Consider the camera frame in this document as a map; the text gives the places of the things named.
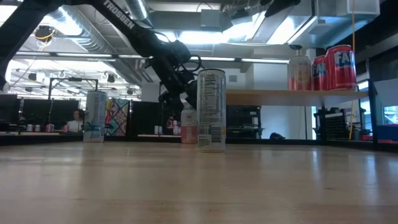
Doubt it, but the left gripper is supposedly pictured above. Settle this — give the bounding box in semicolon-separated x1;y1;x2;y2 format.
146;40;203;116

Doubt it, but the slim white can yellow print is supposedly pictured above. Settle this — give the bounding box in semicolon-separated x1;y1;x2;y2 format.
196;68;227;153

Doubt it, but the pink white soda can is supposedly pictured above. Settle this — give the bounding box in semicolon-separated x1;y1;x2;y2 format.
180;105;198;144
287;55;313;91

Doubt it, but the slim white can teal print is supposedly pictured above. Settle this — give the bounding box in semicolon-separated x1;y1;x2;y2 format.
83;90;108;143

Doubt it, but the red Fanta soda can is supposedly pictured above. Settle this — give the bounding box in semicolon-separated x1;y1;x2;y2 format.
325;44;358;91
312;55;329;91

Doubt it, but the black office partition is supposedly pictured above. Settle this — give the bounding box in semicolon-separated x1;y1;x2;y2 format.
18;98;81;131
129;101;162;136

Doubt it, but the black storage rack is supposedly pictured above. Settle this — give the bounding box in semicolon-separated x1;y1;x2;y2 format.
226;105;262;139

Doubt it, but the colourful patterned panel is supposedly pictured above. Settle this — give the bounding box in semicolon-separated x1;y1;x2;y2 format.
104;98;130;137

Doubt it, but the grey ceiling box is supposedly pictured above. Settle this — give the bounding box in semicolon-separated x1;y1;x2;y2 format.
200;9;223;29

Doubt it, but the person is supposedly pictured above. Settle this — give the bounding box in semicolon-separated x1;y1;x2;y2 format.
67;108;85;133

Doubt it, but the black perforated cart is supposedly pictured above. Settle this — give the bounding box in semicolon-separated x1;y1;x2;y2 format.
313;107;352;141

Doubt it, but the blue bin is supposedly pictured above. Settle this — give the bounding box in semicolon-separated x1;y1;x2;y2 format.
376;123;398;142

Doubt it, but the wooden shelf black metal frame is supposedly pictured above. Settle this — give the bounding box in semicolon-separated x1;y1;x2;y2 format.
226;79;379;152

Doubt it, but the silver ventilation duct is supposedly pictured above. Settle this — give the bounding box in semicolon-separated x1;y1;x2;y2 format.
55;0;150;85

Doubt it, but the black overhead frame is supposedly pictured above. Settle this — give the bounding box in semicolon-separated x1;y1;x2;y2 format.
48;77;100;102

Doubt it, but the black aluminium table frame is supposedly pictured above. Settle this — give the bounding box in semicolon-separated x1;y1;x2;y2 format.
0;132;398;153

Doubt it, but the black ceiling cable reel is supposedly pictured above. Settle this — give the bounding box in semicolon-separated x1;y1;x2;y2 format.
34;25;56;43

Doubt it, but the yellow hanging cable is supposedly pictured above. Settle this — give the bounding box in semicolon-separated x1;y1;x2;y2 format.
348;0;357;141

